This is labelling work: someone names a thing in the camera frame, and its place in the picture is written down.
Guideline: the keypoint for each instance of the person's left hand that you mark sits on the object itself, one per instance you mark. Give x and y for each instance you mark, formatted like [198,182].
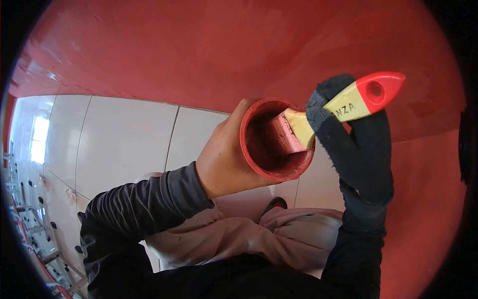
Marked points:
[220,157]

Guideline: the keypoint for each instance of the person's right hand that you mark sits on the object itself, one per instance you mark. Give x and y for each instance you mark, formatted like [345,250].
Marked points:
[364,168]

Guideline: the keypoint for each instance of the person's right thumb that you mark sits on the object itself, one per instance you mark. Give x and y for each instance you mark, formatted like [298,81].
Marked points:
[325,138]

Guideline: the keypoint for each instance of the person's right fingers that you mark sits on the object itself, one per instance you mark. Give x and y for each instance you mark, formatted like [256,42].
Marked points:
[371,142]

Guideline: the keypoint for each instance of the person's left index finger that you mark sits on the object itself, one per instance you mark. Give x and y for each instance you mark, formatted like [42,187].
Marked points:
[244,106]

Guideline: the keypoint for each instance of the person's left thumb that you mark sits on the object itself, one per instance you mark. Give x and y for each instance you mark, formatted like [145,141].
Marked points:
[263,181]

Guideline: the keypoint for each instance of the red paint cup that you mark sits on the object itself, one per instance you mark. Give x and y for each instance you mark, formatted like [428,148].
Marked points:
[274,170]

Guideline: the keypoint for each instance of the red-tipped wooden paintbrush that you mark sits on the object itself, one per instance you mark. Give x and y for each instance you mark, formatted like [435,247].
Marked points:
[351,106]

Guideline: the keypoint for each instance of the person's body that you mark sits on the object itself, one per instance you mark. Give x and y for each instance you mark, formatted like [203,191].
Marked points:
[209,280]

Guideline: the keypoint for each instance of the metal ladder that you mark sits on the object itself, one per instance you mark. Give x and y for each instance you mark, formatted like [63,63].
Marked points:
[33,231]

